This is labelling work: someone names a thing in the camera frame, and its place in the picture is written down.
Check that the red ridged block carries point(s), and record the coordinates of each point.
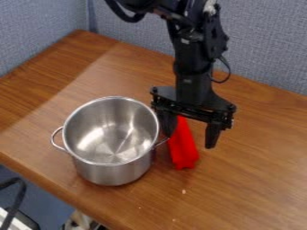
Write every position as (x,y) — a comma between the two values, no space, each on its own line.
(182,146)

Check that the stainless steel pot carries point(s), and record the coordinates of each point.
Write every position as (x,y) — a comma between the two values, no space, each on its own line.
(111,136)

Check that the white object under table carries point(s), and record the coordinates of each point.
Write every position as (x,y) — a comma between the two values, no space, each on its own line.
(80,222)

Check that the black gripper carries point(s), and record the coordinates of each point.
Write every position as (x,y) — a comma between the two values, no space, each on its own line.
(194,100)

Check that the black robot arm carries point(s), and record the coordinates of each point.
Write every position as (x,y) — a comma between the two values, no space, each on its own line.
(199,42)

